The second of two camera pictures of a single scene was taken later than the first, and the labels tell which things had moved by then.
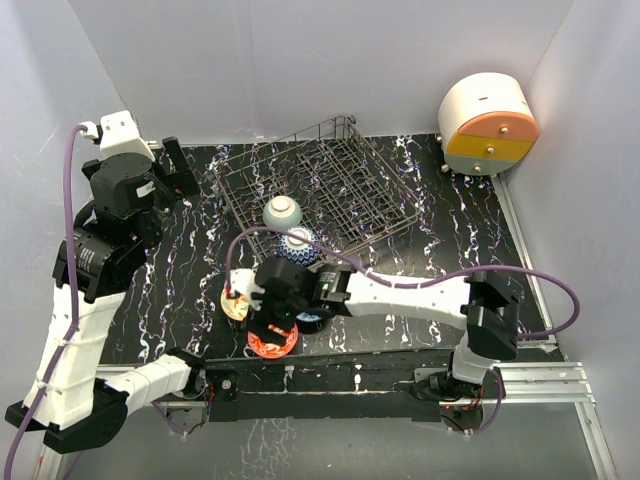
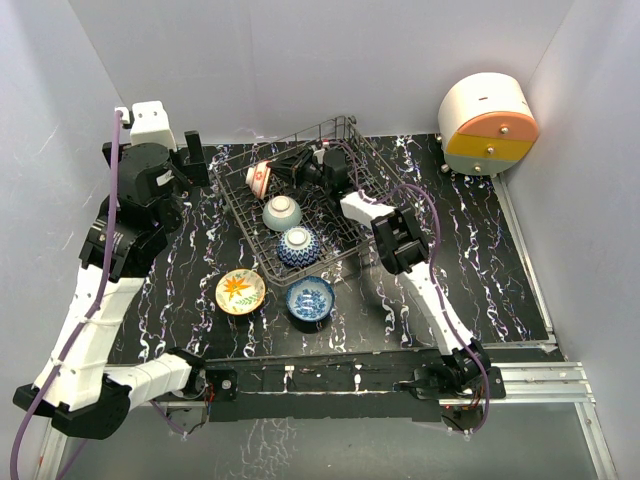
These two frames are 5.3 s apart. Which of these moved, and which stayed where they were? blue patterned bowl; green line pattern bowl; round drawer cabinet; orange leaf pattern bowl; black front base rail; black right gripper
Moved: orange leaf pattern bowl; black right gripper
Stayed: green line pattern bowl; round drawer cabinet; blue patterned bowl; black front base rail
